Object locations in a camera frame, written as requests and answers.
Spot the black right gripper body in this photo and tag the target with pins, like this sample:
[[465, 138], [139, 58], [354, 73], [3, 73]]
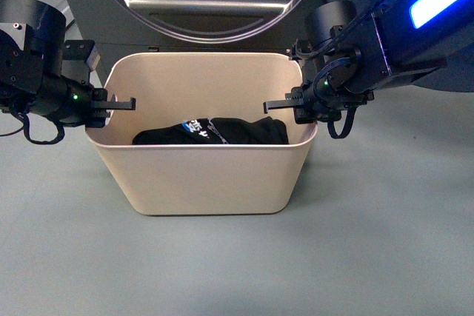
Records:
[[322, 98]]

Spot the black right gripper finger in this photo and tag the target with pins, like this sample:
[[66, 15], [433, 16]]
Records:
[[279, 104]]

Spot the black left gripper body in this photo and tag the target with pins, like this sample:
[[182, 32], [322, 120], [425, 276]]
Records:
[[68, 102]]

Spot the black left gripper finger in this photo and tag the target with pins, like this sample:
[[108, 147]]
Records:
[[118, 105]]

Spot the beige plastic laundry hamper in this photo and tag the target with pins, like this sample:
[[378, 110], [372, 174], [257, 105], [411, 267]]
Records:
[[171, 88]]

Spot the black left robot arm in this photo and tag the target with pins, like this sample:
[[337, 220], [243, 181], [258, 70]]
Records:
[[46, 74]]

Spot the right robot arm blue light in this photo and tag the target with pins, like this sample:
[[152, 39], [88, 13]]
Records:
[[335, 30]]

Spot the black clothes in hamper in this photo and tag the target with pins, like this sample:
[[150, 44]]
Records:
[[266, 131]]

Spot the dark grey washing machine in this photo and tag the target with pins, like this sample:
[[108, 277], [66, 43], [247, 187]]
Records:
[[130, 26]]

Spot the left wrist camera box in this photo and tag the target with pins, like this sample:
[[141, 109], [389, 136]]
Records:
[[80, 58]]

